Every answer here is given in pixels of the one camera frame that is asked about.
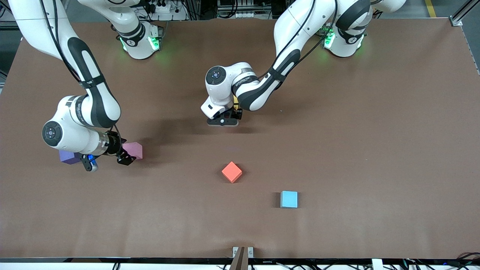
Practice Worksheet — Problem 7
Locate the pink foam block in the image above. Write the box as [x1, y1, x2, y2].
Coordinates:
[123, 141, 144, 161]

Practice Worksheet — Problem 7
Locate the purple foam block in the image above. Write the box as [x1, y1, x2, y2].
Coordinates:
[59, 150, 84, 165]

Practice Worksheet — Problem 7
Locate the orange foam block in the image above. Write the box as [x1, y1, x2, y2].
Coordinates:
[221, 161, 243, 184]

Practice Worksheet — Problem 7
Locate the white rack equipment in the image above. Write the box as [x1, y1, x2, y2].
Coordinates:
[217, 0, 263, 18]

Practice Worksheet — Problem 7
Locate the light blue foam block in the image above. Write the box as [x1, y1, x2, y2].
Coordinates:
[280, 190, 299, 209]

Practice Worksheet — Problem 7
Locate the white power strip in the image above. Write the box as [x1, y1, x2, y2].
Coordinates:
[144, 0, 172, 14]

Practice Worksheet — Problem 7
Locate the brown table cover sheet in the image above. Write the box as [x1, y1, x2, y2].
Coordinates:
[0, 19, 480, 259]

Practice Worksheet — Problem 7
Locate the brown pole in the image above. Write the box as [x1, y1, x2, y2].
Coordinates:
[229, 246, 246, 270]

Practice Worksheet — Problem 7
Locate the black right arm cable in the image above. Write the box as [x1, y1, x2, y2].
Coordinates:
[39, 0, 122, 145]

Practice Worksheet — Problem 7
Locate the small metal bracket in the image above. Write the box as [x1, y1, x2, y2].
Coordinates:
[232, 246, 254, 259]

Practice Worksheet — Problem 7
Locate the aluminium frame profile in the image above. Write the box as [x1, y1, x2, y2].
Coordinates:
[449, 0, 480, 27]

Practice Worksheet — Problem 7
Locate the black cable bundle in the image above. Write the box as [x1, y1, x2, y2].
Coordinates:
[399, 252, 480, 270]

